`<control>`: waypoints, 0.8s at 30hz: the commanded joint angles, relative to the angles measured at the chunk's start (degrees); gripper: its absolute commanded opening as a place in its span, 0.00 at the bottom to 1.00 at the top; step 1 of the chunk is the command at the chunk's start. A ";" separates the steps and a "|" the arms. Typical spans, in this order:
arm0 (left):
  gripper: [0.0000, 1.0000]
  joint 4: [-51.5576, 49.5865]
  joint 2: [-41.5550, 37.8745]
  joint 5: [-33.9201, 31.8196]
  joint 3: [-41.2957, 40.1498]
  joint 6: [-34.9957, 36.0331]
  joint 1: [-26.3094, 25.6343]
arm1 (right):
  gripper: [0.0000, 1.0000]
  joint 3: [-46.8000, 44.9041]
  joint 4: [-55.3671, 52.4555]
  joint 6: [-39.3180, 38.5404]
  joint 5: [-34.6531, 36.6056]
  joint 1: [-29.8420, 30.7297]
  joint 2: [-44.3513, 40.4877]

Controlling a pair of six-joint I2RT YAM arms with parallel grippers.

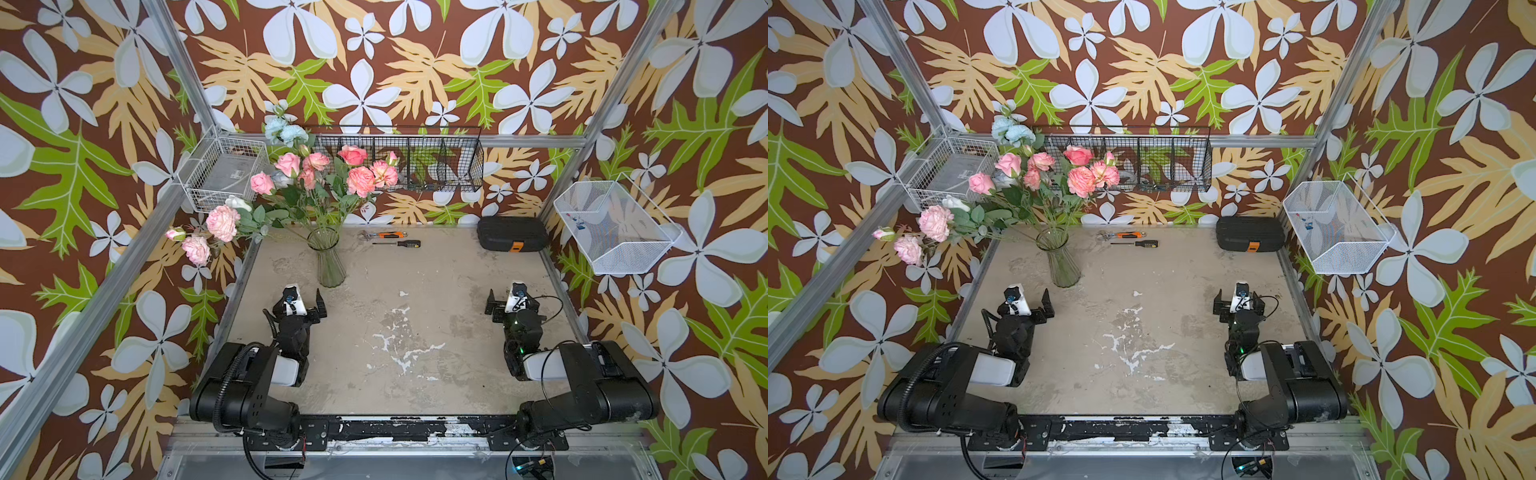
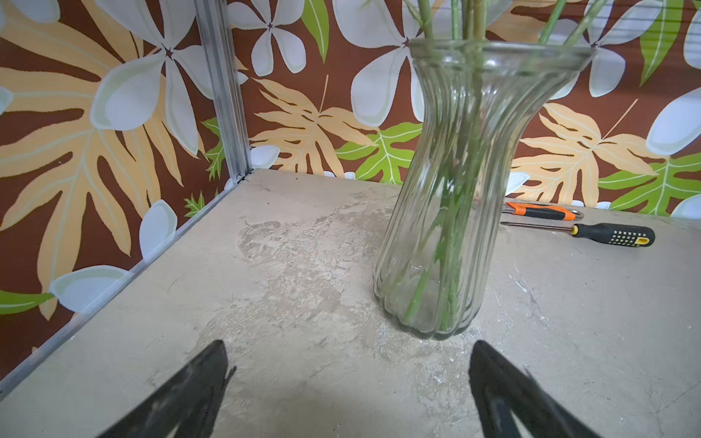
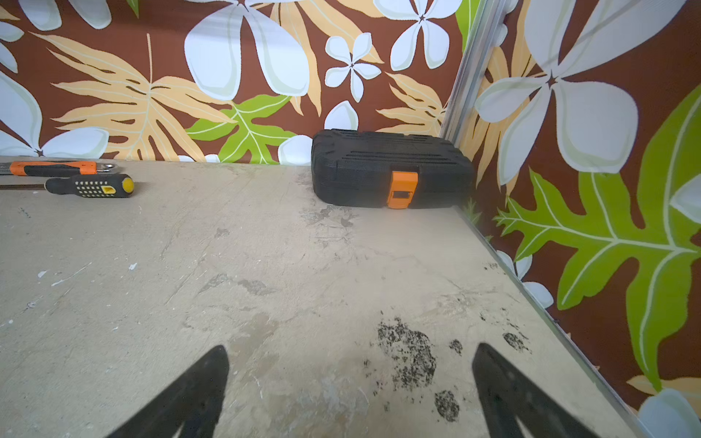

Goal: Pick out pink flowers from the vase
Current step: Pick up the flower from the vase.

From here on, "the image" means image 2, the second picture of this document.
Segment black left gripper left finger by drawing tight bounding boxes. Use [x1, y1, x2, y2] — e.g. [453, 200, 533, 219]
[100, 339, 237, 437]

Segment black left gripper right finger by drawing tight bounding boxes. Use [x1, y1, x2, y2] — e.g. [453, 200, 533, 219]
[468, 339, 598, 437]

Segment clear ribbed glass vase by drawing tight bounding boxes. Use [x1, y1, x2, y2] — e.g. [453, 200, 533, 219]
[374, 39, 593, 341]

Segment orange black adjustable wrench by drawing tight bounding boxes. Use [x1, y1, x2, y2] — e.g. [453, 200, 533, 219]
[502, 202, 584, 221]

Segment black yellow screwdriver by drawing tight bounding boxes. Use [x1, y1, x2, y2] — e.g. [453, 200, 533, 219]
[501, 221, 655, 247]

